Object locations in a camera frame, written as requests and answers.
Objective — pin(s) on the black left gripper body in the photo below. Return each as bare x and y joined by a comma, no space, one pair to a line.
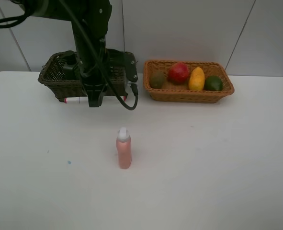
93,83

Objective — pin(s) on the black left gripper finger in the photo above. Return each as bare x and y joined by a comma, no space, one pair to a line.
95,97

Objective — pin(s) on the dark green pump bottle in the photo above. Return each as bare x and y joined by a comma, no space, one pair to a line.
70,67

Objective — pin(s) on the white pink-tipped marker pen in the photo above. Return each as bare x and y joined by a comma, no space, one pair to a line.
84,100

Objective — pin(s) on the pink spray bottle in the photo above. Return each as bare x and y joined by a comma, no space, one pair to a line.
123,145

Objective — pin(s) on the brown kiwi fruit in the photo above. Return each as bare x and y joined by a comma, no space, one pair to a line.
157,80

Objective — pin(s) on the red pomegranate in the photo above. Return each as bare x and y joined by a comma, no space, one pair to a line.
178,73

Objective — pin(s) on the yellow mango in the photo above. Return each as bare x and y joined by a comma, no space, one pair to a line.
196,80

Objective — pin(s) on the green lime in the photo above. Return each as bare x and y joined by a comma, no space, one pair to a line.
213,83

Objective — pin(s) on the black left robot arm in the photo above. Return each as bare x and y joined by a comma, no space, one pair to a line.
89,20

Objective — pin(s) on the dark brown wicker basket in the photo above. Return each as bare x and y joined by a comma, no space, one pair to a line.
52,76

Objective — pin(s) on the orange wicker basket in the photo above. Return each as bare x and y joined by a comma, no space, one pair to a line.
180,93

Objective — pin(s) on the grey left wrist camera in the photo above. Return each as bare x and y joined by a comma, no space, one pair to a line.
123,67

